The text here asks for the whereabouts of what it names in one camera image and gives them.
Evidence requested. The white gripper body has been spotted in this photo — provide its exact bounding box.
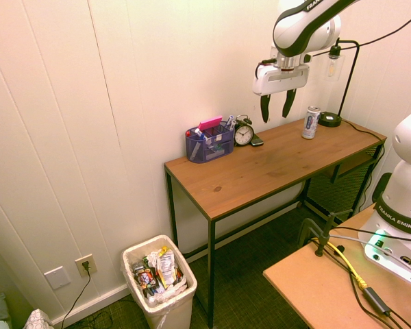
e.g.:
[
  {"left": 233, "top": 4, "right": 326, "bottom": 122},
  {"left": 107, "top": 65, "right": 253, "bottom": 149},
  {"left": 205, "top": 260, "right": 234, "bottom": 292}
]
[{"left": 252, "top": 60, "right": 311, "bottom": 97}]

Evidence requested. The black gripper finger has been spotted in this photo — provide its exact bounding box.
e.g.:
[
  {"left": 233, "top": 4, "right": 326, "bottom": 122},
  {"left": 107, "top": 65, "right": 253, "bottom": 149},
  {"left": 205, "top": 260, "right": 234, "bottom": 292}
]
[
  {"left": 282, "top": 89, "right": 298, "bottom": 119},
  {"left": 260, "top": 93, "right": 272, "bottom": 123}
]

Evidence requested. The silver drink can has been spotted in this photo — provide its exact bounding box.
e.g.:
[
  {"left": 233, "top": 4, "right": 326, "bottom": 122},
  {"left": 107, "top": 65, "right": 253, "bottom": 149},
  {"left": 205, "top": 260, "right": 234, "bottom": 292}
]
[{"left": 301, "top": 106, "right": 321, "bottom": 141}]

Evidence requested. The beige trash bin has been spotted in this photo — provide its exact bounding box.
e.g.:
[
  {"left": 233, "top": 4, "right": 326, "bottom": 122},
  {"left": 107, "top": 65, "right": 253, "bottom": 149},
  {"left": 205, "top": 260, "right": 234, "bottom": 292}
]
[{"left": 121, "top": 234, "right": 199, "bottom": 329}]

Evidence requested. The black alarm clock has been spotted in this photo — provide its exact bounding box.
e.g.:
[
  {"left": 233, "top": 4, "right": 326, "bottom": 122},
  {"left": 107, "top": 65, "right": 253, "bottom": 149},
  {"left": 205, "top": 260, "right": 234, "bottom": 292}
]
[{"left": 233, "top": 114, "right": 255, "bottom": 147}]

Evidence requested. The black desk lamp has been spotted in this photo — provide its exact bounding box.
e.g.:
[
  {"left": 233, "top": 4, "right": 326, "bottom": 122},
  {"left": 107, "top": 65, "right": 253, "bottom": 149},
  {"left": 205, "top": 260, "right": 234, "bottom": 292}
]
[{"left": 317, "top": 38, "right": 360, "bottom": 129}]

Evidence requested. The pink sticky note pad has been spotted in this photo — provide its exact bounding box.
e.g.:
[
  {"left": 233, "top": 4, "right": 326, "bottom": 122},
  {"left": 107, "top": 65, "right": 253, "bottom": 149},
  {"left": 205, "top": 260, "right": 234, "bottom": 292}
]
[{"left": 198, "top": 116, "right": 224, "bottom": 131}]

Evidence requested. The blue mesh desk organizer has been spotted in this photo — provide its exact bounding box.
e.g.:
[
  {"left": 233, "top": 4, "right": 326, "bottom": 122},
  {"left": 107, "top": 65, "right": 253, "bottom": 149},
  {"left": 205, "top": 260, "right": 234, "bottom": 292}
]
[{"left": 185, "top": 121, "right": 236, "bottom": 165}]

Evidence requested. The black table clamp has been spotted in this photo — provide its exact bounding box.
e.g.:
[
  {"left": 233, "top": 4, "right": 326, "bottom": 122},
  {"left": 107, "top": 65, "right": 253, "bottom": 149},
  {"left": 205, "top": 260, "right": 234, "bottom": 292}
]
[{"left": 295, "top": 211, "right": 351, "bottom": 258}]

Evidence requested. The white snack wrapper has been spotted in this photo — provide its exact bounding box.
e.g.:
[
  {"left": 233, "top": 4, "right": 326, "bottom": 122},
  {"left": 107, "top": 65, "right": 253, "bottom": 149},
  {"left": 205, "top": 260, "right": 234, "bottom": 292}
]
[{"left": 155, "top": 246, "right": 176, "bottom": 289}]

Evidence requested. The wooden robot mounting table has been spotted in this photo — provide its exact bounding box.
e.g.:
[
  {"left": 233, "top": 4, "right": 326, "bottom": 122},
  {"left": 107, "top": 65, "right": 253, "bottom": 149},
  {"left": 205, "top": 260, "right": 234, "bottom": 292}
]
[{"left": 262, "top": 204, "right": 411, "bottom": 329}]

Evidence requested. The white patterned tissue box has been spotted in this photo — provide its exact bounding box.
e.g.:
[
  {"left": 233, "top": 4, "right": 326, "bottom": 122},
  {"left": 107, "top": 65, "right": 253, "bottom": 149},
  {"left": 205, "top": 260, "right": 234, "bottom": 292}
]
[{"left": 21, "top": 308, "right": 54, "bottom": 329}]

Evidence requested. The wooden desk with black frame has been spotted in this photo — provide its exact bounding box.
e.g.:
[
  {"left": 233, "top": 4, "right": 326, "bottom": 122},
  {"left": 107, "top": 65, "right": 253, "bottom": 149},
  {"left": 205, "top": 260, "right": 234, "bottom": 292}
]
[{"left": 164, "top": 117, "right": 388, "bottom": 329}]

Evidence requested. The black lamp cord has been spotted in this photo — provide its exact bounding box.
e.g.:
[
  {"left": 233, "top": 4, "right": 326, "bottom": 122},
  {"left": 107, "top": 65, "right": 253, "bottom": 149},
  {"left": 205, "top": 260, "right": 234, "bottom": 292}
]
[{"left": 341, "top": 118, "right": 387, "bottom": 193}]

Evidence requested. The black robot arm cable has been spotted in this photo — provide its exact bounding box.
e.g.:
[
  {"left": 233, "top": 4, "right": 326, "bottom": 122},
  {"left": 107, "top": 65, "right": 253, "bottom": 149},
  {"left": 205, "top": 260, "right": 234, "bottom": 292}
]
[{"left": 335, "top": 4, "right": 411, "bottom": 47}]

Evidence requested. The grey cable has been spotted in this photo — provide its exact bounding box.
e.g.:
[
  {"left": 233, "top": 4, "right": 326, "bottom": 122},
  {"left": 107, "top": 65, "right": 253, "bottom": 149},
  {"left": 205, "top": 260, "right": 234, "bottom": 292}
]
[{"left": 328, "top": 234, "right": 400, "bottom": 258}]

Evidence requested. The yellow network cable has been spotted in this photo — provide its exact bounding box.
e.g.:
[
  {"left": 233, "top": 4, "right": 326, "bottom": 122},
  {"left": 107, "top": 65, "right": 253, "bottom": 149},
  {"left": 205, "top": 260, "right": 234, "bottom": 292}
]
[{"left": 310, "top": 237, "right": 369, "bottom": 289}]

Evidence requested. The dark cable adapter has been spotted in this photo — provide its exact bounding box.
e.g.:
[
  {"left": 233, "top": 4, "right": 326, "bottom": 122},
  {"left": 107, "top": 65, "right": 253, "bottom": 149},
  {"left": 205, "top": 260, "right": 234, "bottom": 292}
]
[{"left": 360, "top": 287, "right": 393, "bottom": 317}]

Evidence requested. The beige wall outlet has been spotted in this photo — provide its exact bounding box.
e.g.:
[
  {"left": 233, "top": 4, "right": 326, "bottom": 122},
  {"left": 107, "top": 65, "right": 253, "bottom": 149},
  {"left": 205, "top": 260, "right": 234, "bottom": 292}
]
[{"left": 74, "top": 253, "right": 99, "bottom": 278}]

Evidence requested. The black power cord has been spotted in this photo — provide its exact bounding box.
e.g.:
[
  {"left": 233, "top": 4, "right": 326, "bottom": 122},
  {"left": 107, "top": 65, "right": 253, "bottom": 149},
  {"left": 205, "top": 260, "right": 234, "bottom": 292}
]
[{"left": 60, "top": 261, "right": 114, "bottom": 329}]

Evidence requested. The white blank wall plate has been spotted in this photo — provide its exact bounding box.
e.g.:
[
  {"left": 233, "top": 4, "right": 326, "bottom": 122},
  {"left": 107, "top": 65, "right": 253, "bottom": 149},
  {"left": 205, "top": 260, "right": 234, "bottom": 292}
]
[{"left": 43, "top": 265, "right": 72, "bottom": 291}]

